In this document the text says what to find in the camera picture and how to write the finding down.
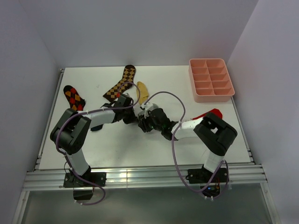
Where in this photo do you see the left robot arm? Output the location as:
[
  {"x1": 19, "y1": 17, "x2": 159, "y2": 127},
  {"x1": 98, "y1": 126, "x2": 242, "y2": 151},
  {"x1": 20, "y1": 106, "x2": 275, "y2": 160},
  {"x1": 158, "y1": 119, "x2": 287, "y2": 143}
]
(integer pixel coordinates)
[{"x1": 50, "y1": 94, "x2": 138, "y2": 186}]

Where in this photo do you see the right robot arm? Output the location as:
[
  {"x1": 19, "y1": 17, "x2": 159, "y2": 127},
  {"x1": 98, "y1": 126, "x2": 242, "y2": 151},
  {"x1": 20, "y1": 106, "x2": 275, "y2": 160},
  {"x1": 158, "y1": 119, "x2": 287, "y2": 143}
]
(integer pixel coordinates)
[{"x1": 138, "y1": 103, "x2": 237, "y2": 182}]

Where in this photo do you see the yellow ankle sock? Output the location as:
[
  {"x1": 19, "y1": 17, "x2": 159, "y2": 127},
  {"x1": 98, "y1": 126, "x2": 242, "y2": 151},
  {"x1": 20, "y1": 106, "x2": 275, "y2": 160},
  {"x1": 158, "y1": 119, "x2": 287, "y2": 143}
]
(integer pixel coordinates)
[{"x1": 136, "y1": 81, "x2": 149, "y2": 105}]

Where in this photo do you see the dark navy ankle sock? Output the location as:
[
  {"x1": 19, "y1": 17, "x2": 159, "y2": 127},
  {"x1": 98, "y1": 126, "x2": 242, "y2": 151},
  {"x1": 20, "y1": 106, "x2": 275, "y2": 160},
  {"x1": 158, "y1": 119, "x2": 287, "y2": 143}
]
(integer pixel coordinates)
[{"x1": 91, "y1": 125, "x2": 103, "y2": 132}]

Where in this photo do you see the brown tan argyle sock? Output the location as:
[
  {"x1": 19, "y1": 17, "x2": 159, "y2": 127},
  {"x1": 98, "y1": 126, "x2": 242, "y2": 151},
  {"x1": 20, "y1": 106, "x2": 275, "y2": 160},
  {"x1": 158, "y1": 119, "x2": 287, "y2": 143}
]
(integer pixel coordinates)
[{"x1": 103, "y1": 65, "x2": 136, "y2": 102}]

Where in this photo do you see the red orange argyle sock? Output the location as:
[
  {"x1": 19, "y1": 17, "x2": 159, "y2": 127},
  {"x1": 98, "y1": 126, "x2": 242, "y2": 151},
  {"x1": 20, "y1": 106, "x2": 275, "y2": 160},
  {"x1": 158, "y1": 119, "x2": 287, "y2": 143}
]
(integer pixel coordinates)
[{"x1": 63, "y1": 85, "x2": 86, "y2": 111}]

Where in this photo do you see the red santa sock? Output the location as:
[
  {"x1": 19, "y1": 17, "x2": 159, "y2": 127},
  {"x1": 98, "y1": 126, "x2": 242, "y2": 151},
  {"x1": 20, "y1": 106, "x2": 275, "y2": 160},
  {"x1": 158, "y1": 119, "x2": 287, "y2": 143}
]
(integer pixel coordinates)
[{"x1": 191, "y1": 108, "x2": 223, "y2": 120}]

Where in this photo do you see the pink compartment tray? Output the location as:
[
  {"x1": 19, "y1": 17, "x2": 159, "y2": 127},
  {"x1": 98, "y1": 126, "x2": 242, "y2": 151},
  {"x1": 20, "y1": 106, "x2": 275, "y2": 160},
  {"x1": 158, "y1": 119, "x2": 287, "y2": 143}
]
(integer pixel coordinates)
[{"x1": 188, "y1": 58, "x2": 235, "y2": 103}]

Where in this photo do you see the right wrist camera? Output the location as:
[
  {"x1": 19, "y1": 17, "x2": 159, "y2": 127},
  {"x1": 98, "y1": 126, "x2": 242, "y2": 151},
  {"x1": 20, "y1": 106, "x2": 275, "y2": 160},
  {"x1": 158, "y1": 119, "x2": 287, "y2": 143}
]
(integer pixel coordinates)
[{"x1": 138, "y1": 103, "x2": 157, "y2": 118}]

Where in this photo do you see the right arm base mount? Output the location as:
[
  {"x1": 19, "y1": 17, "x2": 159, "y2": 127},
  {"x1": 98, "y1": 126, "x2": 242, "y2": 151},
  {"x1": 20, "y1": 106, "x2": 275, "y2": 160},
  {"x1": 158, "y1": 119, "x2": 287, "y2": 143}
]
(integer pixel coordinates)
[{"x1": 185, "y1": 167, "x2": 229, "y2": 200}]

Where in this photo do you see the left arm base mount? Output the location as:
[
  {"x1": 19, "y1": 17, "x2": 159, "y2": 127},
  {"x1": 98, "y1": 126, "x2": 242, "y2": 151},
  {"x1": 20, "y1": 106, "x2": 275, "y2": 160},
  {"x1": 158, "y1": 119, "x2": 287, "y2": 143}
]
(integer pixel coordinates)
[{"x1": 63, "y1": 172, "x2": 107, "y2": 202}]

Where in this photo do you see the aluminium frame rail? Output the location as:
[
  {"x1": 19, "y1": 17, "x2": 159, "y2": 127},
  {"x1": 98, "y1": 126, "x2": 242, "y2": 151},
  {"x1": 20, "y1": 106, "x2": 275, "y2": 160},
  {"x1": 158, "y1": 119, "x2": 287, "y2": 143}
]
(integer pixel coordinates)
[{"x1": 22, "y1": 164, "x2": 268, "y2": 191}]

